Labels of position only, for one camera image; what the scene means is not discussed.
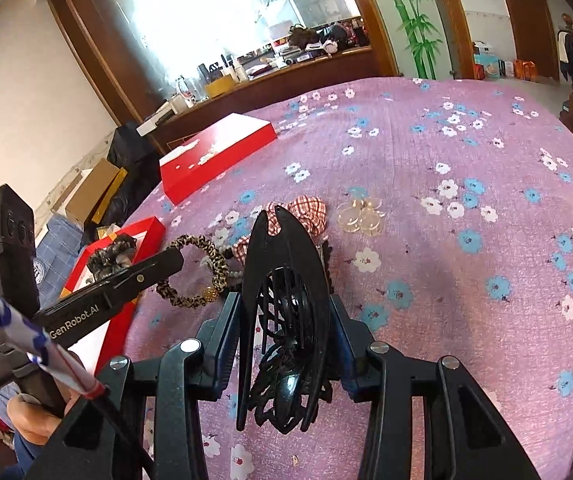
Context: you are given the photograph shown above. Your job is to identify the black claw hair clip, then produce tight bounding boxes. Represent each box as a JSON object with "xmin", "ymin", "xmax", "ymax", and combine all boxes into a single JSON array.
[{"xmin": 236, "ymin": 214, "xmax": 333, "ymax": 434}]

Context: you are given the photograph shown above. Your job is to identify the brown wooden door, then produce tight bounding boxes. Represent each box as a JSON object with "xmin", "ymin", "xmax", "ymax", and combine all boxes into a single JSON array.
[{"xmin": 506, "ymin": 0, "xmax": 560, "ymax": 81}]

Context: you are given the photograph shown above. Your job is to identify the clear round hair clips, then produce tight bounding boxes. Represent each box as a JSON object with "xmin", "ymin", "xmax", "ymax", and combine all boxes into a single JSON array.
[{"xmin": 337, "ymin": 197, "xmax": 385, "ymax": 236}]

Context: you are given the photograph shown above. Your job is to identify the red jewelry box tray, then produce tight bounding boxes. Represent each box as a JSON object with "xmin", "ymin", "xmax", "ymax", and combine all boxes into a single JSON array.
[{"xmin": 49, "ymin": 217, "xmax": 166, "ymax": 373}]

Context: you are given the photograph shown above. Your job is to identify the wooden dresser counter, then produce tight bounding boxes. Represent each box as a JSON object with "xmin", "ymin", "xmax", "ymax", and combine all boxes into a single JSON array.
[{"xmin": 149, "ymin": 47, "xmax": 392, "ymax": 155}]

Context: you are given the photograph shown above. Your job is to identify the striped ribbon tag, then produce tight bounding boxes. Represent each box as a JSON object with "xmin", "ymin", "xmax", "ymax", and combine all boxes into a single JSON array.
[{"xmin": 0, "ymin": 298, "xmax": 105, "ymax": 400}]

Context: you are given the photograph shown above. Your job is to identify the dark grey mesh scrunchie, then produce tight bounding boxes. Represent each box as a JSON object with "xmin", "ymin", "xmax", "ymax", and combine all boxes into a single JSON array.
[{"xmin": 87, "ymin": 234, "xmax": 137, "ymax": 283}]

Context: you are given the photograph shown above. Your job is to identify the red plaid scrunchie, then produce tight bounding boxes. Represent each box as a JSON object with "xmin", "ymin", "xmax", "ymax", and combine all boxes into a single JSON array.
[{"xmin": 253, "ymin": 195, "xmax": 327, "ymax": 240}]

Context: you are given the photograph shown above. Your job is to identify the person left hand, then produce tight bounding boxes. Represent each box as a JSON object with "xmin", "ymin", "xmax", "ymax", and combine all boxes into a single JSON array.
[{"xmin": 6, "ymin": 393, "xmax": 63, "ymax": 446}]

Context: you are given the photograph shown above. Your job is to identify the cardboard box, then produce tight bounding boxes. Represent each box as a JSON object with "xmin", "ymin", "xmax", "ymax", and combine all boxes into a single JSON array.
[{"xmin": 64, "ymin": 158, "xmax": 128, "ymax": 228}]

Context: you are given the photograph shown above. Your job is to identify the red floral box lid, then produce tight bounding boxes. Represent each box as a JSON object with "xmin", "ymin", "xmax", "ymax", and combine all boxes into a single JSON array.
[{"xmin": 160, "ymin": 114, "xmax": 277, "ymax": 205}]

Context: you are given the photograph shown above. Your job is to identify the purple floral bedspread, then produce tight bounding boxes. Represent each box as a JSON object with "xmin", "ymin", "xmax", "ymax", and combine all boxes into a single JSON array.
[{"xmin": 134, "ymin": 78, "xmax": 573, "ymax": 479}]

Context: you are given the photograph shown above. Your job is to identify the blue clothes pile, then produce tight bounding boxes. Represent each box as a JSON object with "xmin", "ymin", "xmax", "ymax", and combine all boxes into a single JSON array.
[{"xmin": 32, "ymin": 214, "xmax": 82, "ymax": 309}]

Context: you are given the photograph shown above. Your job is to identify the leopard print scrunchie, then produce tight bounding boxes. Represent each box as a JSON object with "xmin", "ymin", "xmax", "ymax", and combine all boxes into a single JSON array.
[{"xmin": 155, "ymin": 234, "xmax": 229, "ymax": 310}]

